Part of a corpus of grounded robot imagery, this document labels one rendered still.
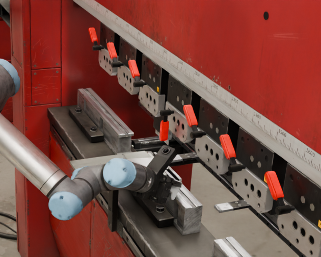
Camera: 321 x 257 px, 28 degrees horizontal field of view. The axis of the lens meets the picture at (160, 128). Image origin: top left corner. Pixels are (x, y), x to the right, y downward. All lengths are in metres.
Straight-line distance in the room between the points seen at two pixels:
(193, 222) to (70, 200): 0.48
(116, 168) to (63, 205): 0.17
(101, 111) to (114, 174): 0.90
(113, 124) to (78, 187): 0.81
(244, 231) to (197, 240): 1.75
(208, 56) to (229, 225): 2.16
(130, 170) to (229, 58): 0.39
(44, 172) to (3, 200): 2.24
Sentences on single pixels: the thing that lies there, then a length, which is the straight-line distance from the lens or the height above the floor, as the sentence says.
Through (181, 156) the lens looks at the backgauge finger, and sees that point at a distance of 2.12.
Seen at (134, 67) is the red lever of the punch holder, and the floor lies 1.30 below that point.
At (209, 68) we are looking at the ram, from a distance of 1.64.
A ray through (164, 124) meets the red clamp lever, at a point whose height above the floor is 1.21.
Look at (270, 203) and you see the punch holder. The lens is 1.49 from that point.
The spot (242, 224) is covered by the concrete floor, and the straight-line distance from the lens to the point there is 3.73.
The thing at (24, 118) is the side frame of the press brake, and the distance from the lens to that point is 2.83.
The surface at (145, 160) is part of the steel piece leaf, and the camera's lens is 2.09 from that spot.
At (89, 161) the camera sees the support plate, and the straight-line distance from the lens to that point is 2.07.
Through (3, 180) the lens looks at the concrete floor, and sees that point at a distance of 4.09.
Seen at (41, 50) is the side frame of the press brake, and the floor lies 1.14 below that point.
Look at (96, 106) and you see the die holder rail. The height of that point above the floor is 0.97.
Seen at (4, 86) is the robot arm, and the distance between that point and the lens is 1.79.
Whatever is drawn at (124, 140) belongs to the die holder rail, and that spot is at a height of 0.93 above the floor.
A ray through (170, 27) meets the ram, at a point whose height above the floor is 1.47.
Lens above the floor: 1.93
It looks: 23 degrees down
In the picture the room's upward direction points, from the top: 4 degrees clockwise
